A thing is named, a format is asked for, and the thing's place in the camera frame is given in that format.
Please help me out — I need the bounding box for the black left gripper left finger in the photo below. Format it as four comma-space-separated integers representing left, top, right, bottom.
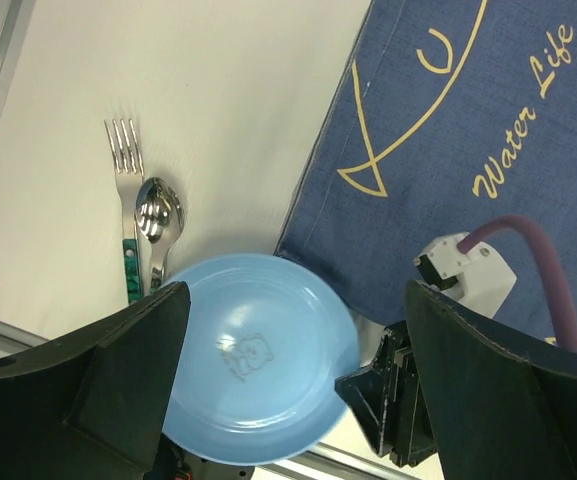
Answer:
0, 282, 191, 479

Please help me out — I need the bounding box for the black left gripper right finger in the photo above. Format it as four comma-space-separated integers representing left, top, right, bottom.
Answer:
404, 281, 577, 479

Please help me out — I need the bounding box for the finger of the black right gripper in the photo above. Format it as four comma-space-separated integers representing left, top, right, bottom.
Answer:
335, 321, 437, 467

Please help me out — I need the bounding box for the light blue plastic plate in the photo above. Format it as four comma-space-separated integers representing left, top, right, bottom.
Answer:
163, 254, 360, 466

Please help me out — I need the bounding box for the spoon with green handle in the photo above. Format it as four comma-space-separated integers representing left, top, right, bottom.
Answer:
136, 177, 185, 293

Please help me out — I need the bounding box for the fork with green handle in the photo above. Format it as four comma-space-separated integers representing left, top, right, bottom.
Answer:
104, 119, 144, 304

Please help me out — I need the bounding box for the blue fish-print placemat cloth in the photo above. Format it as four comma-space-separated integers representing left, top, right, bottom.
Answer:
276, 1, 577, 325

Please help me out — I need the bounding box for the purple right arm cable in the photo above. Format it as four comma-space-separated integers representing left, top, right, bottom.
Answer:
460, 215, 577, 357

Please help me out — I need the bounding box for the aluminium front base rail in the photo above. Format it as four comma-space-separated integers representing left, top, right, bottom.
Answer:
0, 308, 449, 480

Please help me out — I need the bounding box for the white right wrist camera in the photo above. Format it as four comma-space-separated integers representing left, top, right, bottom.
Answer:
413, 232, 517, 318

